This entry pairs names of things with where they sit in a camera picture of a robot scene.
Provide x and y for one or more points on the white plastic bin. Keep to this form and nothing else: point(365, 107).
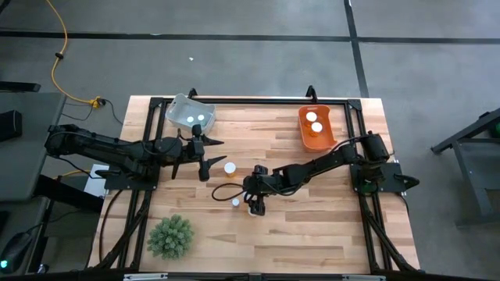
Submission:
point(179, 109)

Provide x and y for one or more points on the dark grey metal desk frame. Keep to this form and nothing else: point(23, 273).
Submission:
point(468, 164)

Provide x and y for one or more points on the green plant in white pot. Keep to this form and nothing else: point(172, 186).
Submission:
point(170, 237)

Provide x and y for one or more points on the amber pill bottle white cap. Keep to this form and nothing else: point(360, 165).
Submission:
point(316, 126)

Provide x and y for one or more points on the black computer mouse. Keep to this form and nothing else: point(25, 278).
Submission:
point(15, 251)

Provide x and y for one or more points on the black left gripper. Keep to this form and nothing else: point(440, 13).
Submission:
point(195, 150)

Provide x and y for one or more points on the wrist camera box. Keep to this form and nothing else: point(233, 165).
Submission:
point(260, 170)
point(196, 130)

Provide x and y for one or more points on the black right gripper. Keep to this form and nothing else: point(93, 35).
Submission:
point(258, 187)

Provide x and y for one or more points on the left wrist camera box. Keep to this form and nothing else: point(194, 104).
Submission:
point(196, 130)

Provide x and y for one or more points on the slim amber pill bottle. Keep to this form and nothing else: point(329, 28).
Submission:
point(230, 168)

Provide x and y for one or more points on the teal translucent pill bottle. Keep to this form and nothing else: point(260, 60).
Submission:
point(201, 117)

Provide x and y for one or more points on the clear bottle with red pills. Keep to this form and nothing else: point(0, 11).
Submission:
point(235, 202)

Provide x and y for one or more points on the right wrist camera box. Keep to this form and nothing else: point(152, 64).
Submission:
point(260, 170)

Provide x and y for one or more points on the orange plastic bin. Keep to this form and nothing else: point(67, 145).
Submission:
point(326, 140)

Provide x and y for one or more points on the amber bottle with orange pills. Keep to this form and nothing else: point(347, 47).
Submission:
point(311, 116)

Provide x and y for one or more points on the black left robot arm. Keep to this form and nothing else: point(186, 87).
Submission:
point(97, 146)

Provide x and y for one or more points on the black flat bar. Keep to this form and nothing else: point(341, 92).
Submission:
point(19, 86)

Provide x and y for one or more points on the small pill bottle white cap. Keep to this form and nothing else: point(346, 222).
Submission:
point(190, 119)

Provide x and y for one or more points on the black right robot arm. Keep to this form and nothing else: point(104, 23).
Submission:
point(324, 162)

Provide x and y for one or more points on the black aluminium table frame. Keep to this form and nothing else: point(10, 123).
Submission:
point(254, 101)

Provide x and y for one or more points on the grey office desk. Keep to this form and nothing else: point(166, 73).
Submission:
point(23, 164)

